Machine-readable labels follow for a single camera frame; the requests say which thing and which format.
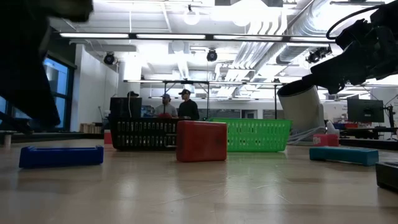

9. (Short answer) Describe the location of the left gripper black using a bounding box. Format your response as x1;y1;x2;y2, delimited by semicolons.
0;0;94;128

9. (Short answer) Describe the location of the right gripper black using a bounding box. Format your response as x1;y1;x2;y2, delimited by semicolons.
303;0;398;95

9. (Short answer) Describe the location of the blue oblong plastic item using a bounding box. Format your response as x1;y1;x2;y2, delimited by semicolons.
18;144;104;169

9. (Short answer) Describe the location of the teal oblong plastic item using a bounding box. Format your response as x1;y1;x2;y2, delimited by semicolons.
309;146;379;167

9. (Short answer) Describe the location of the black oblong plastic item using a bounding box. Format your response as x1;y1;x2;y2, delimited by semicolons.
375;161;398;191

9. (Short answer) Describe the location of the large glass window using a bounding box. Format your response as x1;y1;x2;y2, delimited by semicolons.
0;51;75;131

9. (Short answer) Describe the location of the black computer monitor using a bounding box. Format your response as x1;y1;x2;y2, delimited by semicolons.
347;98;386;123
109;96;143;119

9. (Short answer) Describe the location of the white cylindrical container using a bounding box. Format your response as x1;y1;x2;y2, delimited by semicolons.
276;78;340;146

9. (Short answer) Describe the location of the dark background desk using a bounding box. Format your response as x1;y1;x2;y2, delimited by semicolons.
338;126;398;141

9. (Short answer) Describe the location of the wooden crate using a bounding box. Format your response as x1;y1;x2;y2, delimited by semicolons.
79;122;104;134

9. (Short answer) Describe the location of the green slotted plastic basket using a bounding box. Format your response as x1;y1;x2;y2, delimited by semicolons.
207;117;292;153

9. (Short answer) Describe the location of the black slotted plastic basket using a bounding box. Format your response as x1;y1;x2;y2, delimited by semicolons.
108;117;178;152

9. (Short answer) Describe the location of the long overhead light bar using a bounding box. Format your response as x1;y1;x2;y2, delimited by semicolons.
58;32;340;44

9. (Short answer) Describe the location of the red rectangular power adapter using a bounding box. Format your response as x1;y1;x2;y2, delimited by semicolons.
175;120;228;163

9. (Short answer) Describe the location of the round pendant lamp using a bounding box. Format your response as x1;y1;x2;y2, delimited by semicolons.
183;4;201;26

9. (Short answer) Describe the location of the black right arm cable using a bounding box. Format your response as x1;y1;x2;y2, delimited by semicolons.
325;4;385;40

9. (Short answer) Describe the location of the silver ventilation duct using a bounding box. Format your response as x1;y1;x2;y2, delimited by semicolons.
276;0;352;65

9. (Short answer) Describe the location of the black background rig frame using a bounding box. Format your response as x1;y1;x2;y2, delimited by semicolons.
123;79;284;121

